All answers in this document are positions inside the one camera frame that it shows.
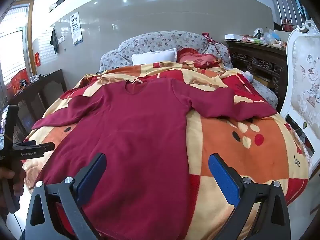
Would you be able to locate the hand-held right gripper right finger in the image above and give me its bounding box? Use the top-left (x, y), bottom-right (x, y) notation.
top-left (208, 153), bottom-right (292, 240)

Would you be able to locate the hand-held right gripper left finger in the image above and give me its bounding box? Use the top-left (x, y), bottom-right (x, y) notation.
top-left (24, 152), bottom-right (108, 240)

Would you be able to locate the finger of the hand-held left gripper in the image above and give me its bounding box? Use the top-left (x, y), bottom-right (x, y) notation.
top-left (25, 141), bottom-right (55, 153)

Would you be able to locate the black cable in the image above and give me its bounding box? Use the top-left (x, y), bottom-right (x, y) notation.
top-left (10, 211), bottom-right (25, 239)

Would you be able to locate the red gift box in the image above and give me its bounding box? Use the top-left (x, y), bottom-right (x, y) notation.
top-left (6, 68), bottom-right (29, 90)

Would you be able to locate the orange red printed blanket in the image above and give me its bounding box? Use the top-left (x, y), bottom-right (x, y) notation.
top-left (21, 61), bottom-right (310, 240)

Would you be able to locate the red pillow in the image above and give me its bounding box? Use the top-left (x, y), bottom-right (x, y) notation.
top-left (176, 47), bottom-right (223, 70)

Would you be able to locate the person's left hand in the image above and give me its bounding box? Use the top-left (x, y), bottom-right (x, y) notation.
top-left (0, 166), bottom-right (27, 208)

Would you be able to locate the dark hanging cloth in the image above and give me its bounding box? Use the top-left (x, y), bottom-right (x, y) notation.
top-left (50, 27), bottom-right (59, 55)

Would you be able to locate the white pillow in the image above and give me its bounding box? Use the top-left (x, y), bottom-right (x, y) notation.
top-left (131, 48), bottom-right (177, 66)

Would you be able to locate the dark red sweater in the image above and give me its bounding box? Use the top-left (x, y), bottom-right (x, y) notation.
top-left (32, 77), bottom-right (277, 240)

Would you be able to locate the floral grey quilt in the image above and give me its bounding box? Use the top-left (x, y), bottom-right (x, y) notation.
top-left (99, 31), bottom-right (279, 108)

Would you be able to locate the dark wooden cabinet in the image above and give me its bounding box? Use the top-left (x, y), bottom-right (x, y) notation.
top-left (7, 69), bottom-right (67, 140)

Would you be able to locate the white ornate chair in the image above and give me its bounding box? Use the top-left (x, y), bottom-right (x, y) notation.
top-left (279, 20), bottom-right (320, 170)

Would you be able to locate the eye chart poster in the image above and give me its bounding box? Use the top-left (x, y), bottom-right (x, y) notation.
top-left (69, 12), bottom-right (83, 46)

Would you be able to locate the clear plastic bag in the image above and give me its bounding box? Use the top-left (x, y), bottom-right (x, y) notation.
top-left (262, 29), bottom-right (281, 43)

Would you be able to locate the metal stair railing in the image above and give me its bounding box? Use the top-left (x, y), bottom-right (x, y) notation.
top-left (269, 0), bottom-right (312, 32)

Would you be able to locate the window with wooden frame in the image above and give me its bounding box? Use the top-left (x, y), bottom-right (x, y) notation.
top-left (0, 0), bottom-right (35, 90)

